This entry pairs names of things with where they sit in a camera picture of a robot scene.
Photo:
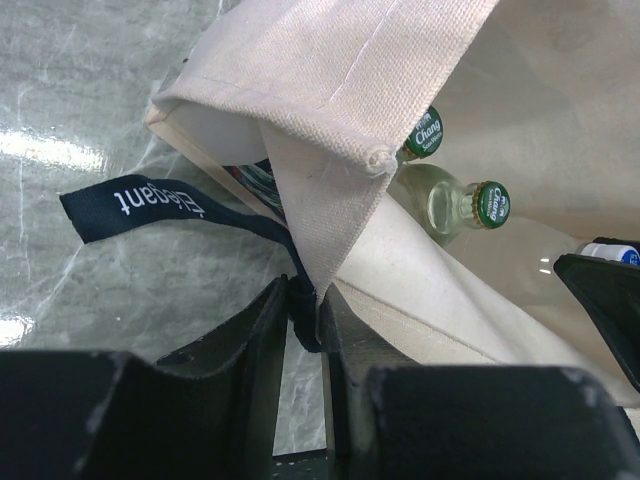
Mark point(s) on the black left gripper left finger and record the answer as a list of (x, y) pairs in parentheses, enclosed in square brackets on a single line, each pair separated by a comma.
[(205, 411)]

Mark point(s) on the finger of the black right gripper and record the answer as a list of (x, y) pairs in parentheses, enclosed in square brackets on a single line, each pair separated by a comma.
[(603, 276)]

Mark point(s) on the clear glass bottle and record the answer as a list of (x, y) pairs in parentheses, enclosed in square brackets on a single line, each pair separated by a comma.
[(425, 138), (444, 207)]

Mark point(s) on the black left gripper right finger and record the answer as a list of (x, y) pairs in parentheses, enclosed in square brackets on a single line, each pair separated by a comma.
[(389, 417)]

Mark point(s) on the beige canvas tote bag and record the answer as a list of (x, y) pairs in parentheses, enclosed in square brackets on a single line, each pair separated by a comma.
[(542, 96)]

